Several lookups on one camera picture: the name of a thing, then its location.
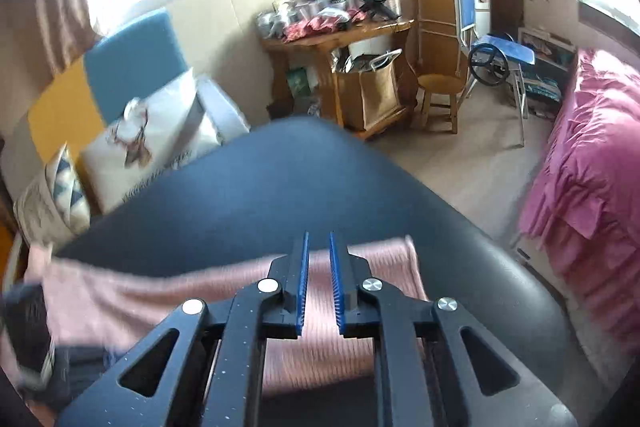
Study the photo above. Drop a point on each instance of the grey yellow blue sofa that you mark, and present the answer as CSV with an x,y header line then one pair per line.
x,y
135,57

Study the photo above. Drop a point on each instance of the pink ruffled bed cover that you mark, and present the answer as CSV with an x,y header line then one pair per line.
x,y
590,157

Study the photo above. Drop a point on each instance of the round wooden stool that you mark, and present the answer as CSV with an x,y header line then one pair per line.
x,y
440,84

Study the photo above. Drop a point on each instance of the white drawer cabinet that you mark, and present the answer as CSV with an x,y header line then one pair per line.
x,y
487,12

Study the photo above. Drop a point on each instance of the red patterned cloth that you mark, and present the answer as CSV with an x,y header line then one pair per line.
x,y
320,27

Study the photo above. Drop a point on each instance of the wooden side table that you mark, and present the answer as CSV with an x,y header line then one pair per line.
x,y
350,33

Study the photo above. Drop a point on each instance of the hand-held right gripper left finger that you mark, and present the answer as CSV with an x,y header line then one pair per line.
x,y
301,282

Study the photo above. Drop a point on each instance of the group of clear jars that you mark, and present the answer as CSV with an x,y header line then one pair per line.
x,y
285,14

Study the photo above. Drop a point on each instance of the pink knit sweater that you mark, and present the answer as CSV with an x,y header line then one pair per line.
x,y
150,302

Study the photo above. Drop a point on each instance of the small green box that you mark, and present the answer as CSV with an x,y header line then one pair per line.
x,y
299,82

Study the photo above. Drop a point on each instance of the white low shelf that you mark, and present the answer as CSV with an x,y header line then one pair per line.
x,y
545,57

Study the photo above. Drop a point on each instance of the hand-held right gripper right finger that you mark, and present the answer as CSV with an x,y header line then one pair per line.
x,y
336,282

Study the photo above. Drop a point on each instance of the deer print cushion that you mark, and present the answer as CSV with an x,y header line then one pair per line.
x,y
150,142

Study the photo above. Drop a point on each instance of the blue folding chair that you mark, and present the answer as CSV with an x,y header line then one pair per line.
x,y
464,2

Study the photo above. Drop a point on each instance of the black steering wheel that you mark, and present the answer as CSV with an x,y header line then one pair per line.
x,y
475,57

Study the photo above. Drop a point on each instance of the black handheld device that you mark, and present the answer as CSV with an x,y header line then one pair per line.
x,y
375,2

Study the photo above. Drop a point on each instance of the brown tote bag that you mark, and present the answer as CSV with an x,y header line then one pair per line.
x,y
375,97

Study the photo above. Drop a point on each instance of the tiger print cushion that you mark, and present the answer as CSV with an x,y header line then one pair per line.
x,y
50,202

